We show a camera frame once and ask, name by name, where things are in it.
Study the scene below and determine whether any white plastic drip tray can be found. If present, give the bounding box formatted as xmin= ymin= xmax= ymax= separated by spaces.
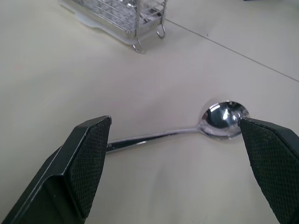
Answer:
xmin=59 ymin=0 xmax=164 ymax=45

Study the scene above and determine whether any steel wire cutlery rack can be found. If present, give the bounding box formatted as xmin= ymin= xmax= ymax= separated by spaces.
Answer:
xmin=61 ymin=0 xmax=168 ymax=53

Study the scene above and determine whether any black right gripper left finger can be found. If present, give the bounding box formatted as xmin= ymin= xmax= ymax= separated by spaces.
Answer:
xmin=0 ymin=115 xmax=112 ymax=224

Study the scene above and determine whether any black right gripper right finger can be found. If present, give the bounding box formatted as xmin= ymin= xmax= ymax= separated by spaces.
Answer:
xmin=237 ymin=117 xmax=299 ymax=224

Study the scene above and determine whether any shiny steel spoon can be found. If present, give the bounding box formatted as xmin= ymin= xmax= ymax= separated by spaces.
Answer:
xmin=106 ymin=100 xmax=251 ymax=154

